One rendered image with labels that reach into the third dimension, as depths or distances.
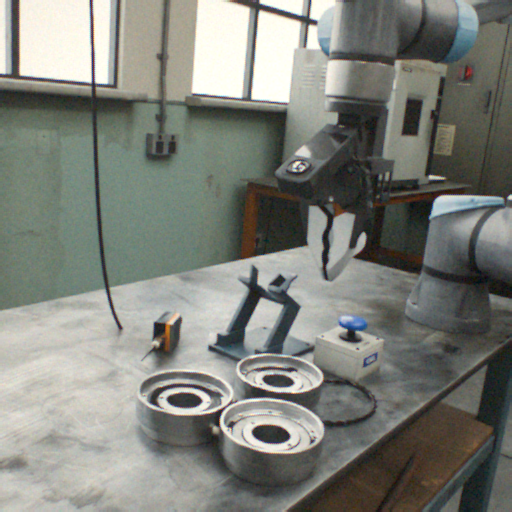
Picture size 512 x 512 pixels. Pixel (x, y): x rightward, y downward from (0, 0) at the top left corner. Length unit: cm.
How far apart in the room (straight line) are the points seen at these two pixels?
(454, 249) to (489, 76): 349
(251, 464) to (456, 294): 61
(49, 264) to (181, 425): 187
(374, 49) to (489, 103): 382
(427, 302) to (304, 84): 214
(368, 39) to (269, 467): 45
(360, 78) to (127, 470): 47
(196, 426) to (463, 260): 60
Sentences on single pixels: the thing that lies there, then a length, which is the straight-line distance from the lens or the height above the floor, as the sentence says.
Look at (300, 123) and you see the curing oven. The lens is 312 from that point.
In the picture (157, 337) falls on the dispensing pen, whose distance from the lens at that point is 86.
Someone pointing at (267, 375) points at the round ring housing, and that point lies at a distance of 77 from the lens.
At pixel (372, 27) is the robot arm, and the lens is 71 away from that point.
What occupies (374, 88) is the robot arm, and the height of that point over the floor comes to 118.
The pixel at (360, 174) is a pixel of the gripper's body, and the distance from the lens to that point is 70.
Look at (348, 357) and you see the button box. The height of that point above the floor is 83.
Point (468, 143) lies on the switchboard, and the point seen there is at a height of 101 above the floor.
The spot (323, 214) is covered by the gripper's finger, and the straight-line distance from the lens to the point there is 73.
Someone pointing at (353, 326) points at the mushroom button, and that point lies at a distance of 85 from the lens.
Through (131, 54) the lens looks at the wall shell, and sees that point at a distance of 260.
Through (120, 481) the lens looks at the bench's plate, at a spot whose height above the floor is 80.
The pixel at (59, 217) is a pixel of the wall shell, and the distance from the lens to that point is 245.
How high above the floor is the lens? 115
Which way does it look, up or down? 14 degrees down
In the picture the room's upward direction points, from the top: 6 degrees clockwise
